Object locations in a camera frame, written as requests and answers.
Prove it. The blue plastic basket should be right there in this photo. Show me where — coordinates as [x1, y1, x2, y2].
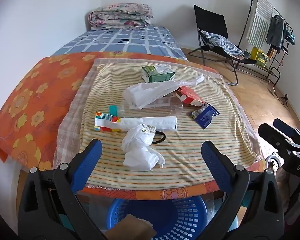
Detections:
[107, 195, 208, 240]

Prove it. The black folding chair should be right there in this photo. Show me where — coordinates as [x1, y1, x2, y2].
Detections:
[189, 4, 258, 86]

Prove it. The striped chair cushion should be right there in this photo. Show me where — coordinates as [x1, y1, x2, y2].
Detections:
[201, 30, 244, 60]

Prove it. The large white plastic bag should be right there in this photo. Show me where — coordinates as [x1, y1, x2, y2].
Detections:
[122, 74, 205, 110]

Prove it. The green striped towel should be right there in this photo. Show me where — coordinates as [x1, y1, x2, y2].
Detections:
[245, 0, 274, 48]

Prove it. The bed with blue plaid sheet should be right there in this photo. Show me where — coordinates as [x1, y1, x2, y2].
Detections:
[51, 25, 188, 60]

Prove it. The beige checkered cloth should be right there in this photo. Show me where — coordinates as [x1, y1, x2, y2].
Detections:
[52, 58, 264, 173]

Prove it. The green drink carton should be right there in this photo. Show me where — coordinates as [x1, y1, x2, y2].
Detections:
[141, 64, 176, 83]

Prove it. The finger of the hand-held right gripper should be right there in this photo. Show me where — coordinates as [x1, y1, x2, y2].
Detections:
[273, 118, 300, 147]
[258, 123, 292, 155]

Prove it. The black hair band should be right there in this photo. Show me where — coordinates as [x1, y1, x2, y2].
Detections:
[151, 131, 166, 145]

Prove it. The black floor cable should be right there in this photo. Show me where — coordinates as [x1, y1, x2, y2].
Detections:
[267, 80, 292, 110]

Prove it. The dark blue foil packet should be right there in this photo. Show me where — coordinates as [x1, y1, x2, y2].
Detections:
[191, 103, 220, 130]

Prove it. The folded floral quilt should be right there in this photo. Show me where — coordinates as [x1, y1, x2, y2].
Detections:
[88, 4, 154, 31]

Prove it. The clear bottle with teal cap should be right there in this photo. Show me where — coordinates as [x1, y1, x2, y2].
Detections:
[109, 97, 184, 117]

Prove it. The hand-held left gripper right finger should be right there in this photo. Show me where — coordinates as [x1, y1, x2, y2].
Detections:
[201, 140, 285, 240]

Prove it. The teal garment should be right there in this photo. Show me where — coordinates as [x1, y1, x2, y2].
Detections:
[285, 27, 296, 44]

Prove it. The colourful white tube package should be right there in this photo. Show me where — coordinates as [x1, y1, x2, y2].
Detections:
[119, 116, 178, 132]

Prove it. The orange floral tablecloth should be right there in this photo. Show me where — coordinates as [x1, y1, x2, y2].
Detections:
[0, 51, 265, 200]

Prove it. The dark grey jacket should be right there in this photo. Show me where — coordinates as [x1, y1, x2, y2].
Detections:
[266, 15, 287, 50]

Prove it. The yellow plastic crate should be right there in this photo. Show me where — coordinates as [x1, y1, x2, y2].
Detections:
[250, 47, 269, 68]

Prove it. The black clothes rack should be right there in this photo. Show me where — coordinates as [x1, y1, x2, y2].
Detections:
[239, 0, 294, 85]

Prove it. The colourful patterned paper packet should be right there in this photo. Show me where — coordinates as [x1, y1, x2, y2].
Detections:
[94, 112, 123, 132]

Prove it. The brown cardboard piece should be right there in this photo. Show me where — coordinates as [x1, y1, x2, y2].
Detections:
[107, 214, 157, 240]

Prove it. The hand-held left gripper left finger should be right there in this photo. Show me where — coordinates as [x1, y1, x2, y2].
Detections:
[18, 139, 108, 240]

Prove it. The red paper carton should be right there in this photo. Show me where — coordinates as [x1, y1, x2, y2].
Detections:
[171, 86, 208, 107]

